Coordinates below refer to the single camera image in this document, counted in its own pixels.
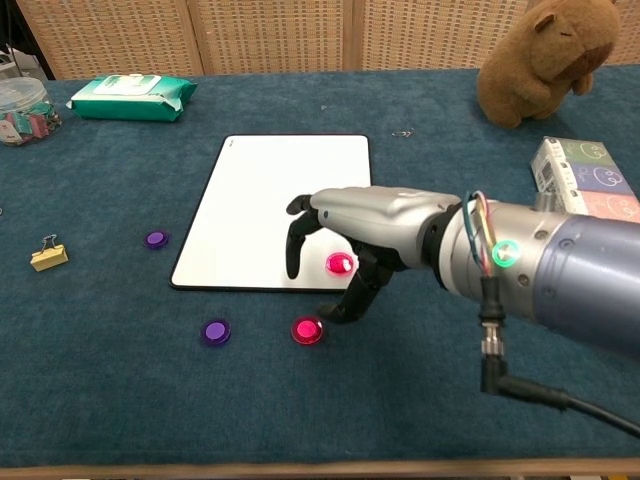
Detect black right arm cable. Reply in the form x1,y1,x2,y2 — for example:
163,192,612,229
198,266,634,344
478,275,640,437

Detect wicker folding screen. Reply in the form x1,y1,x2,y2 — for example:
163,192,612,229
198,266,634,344
14,0,640,81

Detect white magnetic board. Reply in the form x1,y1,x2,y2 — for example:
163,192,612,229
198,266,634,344
169,133,380,294

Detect yellow binder clip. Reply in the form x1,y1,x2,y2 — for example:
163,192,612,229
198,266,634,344
29,234,70,273

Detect red round magnet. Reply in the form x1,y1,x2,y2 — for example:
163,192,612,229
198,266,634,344
325,252,355,276
291,316,325,345

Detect clear jar of binder clips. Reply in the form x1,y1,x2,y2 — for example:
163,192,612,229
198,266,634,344
0,76,64,147

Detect multicolour tissue packs bundle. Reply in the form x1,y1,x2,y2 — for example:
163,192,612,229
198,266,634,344
529,135,640,224

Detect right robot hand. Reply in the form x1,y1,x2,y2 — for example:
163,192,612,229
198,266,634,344
285,185,462,326

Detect green wet wipes pack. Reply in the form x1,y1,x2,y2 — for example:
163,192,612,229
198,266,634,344
66,73,199,123

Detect brown capybara plush toy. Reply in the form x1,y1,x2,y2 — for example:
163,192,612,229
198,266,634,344
476,0,622,130

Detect blue carpet table cover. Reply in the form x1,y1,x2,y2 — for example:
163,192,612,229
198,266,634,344
0,64,640,469

